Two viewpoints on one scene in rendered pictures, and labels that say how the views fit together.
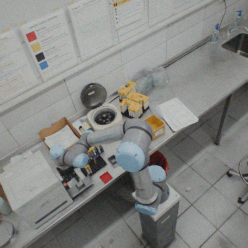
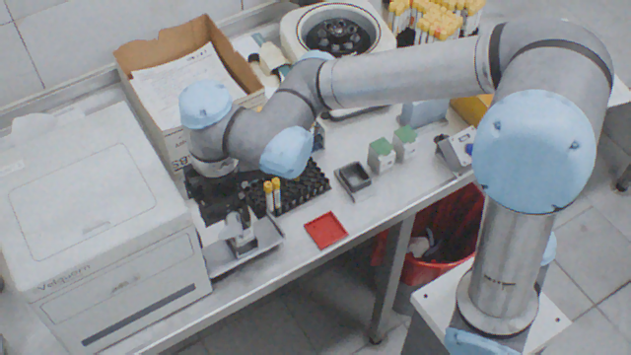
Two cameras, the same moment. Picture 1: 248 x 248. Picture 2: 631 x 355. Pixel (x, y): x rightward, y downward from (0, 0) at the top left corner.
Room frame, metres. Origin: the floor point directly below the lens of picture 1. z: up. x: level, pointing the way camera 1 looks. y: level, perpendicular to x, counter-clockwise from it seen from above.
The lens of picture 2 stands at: (0.14, 0.23, 2.02)
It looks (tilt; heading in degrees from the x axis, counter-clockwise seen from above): 55 degrees down; 356
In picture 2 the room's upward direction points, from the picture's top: 1 degrees clockwise
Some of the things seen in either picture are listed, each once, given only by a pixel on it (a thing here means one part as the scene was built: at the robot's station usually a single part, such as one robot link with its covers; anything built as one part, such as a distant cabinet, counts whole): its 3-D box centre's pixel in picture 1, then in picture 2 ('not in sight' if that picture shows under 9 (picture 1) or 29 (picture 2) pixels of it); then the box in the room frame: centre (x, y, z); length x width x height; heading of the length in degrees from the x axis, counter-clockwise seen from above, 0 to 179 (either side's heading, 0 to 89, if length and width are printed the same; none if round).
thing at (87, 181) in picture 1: (77, 187); (232, 248); (0.77, 0.34, 0.92); 0.21 x 0.07 x 0.05; 118
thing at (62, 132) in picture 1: (62, 140); (190, 91); (1.16, 0.44, 0.95); 0.29 x 0.25 x 0.15; 28
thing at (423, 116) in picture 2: not in sight; (425, 106); (1.11, -0.09, 0.92); 0.10 x 0.07 x 0.10; 113
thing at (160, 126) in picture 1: (153, 127); (491, 96); (1.13, -0.25, 0.93); 0.13 x 0.13 x 0.10; 27
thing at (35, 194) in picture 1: (39, 187); (106, 229); (0.76, 0.56, 1.03); 0.31 x 0.27 x 0.30; 118
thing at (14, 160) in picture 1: (19, 163); (38, 140); (1.05, 0.76, 0.94); 0.22 x 0.12 x 0.13; 122
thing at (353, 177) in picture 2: (113, 160); (355, 178); (0.94, 0.08, 0.89); 0.09 x 0.05 x 0.04; 26
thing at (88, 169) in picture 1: (92, 163); (286, 176); (0.93, 0.23, 0.93); 0.17 x 0.09 x 0.11; 118
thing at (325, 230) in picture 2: (106, 177); (325, 230); (0.82, 0.15, 0.88); 0.07 x 0.07 x 0.01; 28
